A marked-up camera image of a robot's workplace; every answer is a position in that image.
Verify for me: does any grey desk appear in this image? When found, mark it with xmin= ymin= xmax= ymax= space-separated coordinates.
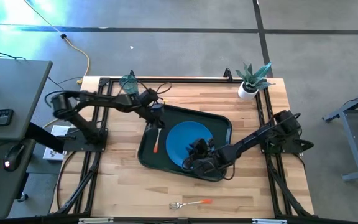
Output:
xmin=0 ymin=58 xmax=54 ymax=218

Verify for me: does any black floor cable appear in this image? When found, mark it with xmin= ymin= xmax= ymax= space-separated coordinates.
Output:
xmin=0 ymin=47 xmax=27 ymax=60

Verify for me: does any grey metal table frame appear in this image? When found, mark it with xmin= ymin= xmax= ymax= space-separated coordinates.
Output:
xmin=321 ymin=86 xmax=358 ymax=182

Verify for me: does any black computer mouse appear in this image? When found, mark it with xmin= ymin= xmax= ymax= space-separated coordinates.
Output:
xmin=3 ymin=143 xmax=26 ymax=172

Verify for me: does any silver frame bracket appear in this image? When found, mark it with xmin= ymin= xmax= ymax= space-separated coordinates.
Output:
xmin=252 ymin=218 xmax=288 ymax=224
xmin=78 ymin=217 xmax=114 ymax=224

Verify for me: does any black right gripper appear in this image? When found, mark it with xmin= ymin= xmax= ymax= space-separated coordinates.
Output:
xmin=182 ymin=138 xmax=230 ymax=182

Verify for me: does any plant in white pot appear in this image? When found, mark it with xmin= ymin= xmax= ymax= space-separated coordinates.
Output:
xmin=235 ymin=61 xmax=275 ymax=101

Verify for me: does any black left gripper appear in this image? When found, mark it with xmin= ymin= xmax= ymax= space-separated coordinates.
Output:
xmin=137 ymin=88 xmax=167 ymax=133

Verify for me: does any blue translucent plastic cup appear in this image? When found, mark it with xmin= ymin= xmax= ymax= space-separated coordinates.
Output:
xmin=119 ymin=73 xmax=140 ymax=96

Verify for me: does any blue plate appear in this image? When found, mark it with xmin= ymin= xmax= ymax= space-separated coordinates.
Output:
xmin=165 ymin=120 xmax=214 ymax=168

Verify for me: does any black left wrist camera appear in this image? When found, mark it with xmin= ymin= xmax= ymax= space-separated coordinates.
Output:
xmin=150 ymin=102 xmax=165 ymax=116

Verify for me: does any yellow cable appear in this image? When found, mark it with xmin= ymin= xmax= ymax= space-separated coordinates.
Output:
xmin=22 ymin=0 xmax=91 ymax=85

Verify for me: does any black desk support bar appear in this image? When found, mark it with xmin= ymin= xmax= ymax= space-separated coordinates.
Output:
xmin=25 ymin=122 xmax=65 ymax=154

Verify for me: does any dark green tray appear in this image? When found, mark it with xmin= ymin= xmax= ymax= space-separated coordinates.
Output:
xmin=137 ymin=104 xmax=233 ymax=183

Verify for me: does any fork with orange handle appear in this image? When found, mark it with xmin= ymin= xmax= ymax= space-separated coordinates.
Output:
xmin=168 ymin=198 xmax=214 ymax=210

